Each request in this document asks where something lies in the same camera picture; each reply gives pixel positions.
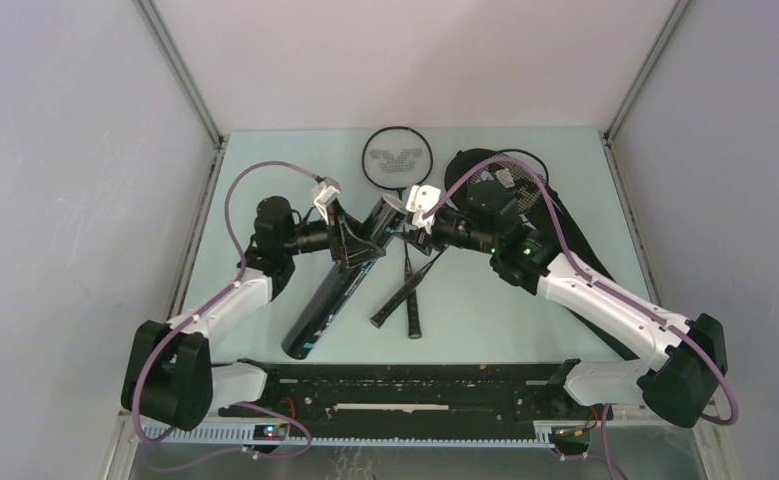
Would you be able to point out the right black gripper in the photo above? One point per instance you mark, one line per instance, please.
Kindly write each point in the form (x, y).
(425, 240)

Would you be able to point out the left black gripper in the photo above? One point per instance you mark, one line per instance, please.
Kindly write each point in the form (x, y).
(348, 238)

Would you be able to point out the black shuttlecock tube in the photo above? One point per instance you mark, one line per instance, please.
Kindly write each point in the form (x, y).
(339, 285)

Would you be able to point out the black racket bag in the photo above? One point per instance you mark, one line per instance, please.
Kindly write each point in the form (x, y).
(519, 183)

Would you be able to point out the white tube lid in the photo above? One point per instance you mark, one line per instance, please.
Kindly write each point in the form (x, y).
(394, 203)

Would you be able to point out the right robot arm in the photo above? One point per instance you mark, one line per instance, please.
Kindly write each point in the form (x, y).
(677, 363)

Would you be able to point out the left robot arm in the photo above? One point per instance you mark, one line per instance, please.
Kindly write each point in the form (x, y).
(171, 377)

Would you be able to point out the left controller board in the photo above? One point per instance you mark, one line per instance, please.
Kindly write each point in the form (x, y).
(270, 432)

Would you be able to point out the controller board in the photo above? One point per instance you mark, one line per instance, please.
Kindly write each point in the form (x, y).
(270, 432)
(571, 435)

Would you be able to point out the right controller board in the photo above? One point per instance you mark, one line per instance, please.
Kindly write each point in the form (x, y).
(571, 435)

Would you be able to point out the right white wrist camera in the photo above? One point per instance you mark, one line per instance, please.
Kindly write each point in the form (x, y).
(420, 200)

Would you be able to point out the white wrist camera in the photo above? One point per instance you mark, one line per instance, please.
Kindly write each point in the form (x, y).
(323, 195)
(420, 200)

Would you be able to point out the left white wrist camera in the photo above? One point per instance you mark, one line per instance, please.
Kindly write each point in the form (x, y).
(323, 195)

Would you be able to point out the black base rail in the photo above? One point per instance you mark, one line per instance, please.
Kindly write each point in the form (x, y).
(439, 402)

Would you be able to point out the right aluminium frame post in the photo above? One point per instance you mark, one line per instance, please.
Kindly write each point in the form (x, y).
(656, 52)

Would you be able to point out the aluminium frame post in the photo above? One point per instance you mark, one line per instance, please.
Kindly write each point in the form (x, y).
(165, 42)
(656, 52)

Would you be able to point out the left aluminium frame post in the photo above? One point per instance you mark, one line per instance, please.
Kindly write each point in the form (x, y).
(165, 42)

